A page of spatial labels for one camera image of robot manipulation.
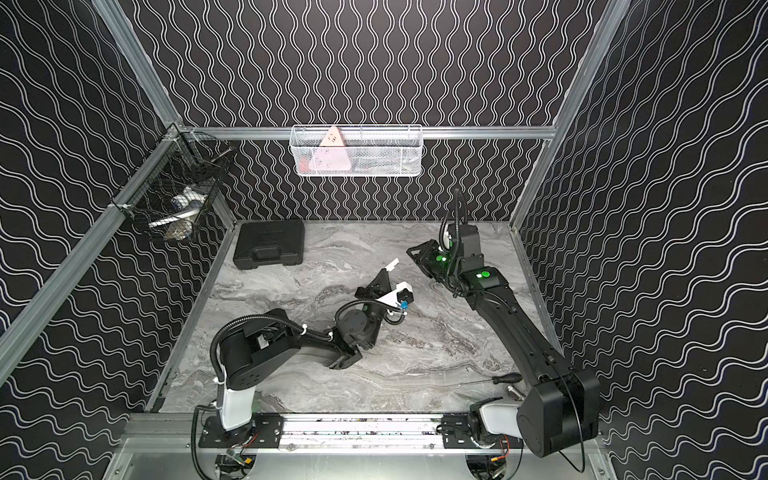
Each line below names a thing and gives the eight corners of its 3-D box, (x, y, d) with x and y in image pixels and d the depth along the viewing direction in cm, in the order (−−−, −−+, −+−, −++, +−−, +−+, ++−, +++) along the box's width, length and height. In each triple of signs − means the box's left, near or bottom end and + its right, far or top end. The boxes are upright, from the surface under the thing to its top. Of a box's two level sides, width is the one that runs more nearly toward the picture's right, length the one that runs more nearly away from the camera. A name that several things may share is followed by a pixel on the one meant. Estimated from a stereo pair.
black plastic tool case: (235, 271, 109) (227, 258, 103) (250, 233, 120) (243, 220, 115) (300, 271, 109) (295, 258, 103) (308, 233, 120) (304, 220, 115)
